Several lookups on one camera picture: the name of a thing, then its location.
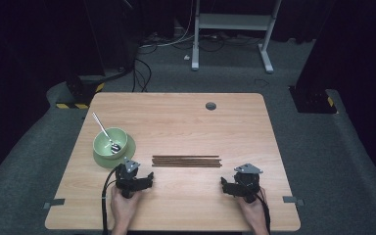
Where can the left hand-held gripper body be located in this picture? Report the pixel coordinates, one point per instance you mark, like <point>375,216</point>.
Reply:
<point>127,181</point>

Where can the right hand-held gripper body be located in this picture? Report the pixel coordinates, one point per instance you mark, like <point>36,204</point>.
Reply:
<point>248,184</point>

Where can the row of wooden chopsticks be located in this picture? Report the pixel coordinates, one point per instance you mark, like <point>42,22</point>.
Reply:
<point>186,161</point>

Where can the green ceramic bowl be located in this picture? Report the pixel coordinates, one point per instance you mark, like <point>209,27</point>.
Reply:
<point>106,143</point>

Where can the green ceramic plate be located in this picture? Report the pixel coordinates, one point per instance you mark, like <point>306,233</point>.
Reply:
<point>130,154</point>

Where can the grey tape strip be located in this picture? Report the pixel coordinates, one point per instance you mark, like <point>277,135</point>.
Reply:
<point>54,203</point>
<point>293,200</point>

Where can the silver metal spoon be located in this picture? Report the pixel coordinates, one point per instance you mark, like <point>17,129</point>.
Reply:
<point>102,128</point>

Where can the black base with hazard stripes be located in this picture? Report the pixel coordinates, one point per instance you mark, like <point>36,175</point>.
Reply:
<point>78,89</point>
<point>311,99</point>

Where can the small white plug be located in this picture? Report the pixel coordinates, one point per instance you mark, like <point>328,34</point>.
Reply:
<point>186,57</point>

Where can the dark curtain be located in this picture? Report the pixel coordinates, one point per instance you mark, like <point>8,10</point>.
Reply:
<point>13,65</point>
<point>362,49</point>

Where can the white metal stand frame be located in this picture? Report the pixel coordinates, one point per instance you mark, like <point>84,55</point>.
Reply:
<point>235,22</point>

